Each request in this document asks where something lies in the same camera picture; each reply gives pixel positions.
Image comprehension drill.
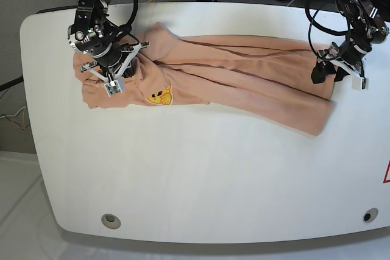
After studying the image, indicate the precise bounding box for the table cable grommet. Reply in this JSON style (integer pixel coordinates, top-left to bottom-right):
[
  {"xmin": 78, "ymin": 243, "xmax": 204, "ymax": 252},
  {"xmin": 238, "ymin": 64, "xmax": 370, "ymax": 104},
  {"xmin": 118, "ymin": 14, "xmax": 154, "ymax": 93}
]
[
  {"xmin": 363, "ymin": 208, "xmax": 378, "ymax": 223},
  {"xmin": 101, "ymin": 214, "xmax": 121, "ymax": 230}
]

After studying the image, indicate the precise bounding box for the gripper body left side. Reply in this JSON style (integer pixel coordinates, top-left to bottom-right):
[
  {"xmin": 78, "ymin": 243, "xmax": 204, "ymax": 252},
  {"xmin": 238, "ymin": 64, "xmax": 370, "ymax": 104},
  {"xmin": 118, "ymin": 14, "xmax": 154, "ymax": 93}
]
[{"xmin": 340, "ymin": 39, "xmax": 371, "ymax": 65}]

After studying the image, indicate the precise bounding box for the white floor cable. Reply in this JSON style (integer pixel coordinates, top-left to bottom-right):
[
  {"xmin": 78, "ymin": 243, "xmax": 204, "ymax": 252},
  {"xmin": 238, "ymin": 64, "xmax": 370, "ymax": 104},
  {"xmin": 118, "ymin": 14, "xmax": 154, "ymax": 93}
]
[{"xmin": 0, "ymin": 106, "xmax": 28, "ymax": 121}]

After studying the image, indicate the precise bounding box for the right table cable grommet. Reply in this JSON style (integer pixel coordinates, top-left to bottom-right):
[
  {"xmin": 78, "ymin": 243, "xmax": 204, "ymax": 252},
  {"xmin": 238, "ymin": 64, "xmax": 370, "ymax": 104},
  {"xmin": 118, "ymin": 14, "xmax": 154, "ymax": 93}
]
[{"xmin": 363, "ymin": 208, "xmax": 378, "ymax": 223}]

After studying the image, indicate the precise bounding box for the peach pink T-shirt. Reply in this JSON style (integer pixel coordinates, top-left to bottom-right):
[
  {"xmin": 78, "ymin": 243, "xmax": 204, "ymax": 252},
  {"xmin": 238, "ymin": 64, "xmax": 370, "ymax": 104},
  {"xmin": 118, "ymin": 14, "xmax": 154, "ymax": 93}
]
[{"xmin": 73, "ymin": 23, "xmax": 334, "ymax": 136}]

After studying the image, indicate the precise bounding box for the red warning triangle sticker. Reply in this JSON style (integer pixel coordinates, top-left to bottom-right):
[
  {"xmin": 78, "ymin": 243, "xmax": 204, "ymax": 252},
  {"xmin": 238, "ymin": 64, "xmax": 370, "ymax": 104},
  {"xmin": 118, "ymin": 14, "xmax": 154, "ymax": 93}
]
[{"xmin": 383, "ymin": 162, "xmax": 390, "ymax": 183}]

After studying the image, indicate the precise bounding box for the gripper body right side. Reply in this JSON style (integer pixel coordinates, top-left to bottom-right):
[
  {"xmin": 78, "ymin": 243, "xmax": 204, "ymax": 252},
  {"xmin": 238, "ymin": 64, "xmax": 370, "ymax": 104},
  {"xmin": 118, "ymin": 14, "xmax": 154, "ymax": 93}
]
[{"xmin": 93, "ymin": 45, "xmax": 131, "ymax": 71}]

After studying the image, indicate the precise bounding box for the left table cable grommet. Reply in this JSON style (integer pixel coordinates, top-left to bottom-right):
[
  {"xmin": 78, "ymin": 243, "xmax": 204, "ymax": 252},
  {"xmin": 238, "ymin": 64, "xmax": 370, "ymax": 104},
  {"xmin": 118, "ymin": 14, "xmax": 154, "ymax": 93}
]
[{"xmin": 101, "ymin": 214, "xmax": 121, "ymax": 230}]

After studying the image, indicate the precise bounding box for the black looping arm cable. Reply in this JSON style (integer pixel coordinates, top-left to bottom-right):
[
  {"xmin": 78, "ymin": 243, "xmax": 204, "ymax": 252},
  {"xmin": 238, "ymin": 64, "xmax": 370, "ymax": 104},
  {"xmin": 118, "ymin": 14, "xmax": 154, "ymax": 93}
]
[{"xmin": 304, "ymin": 0, "xmax": 356, "ymax": 60}]

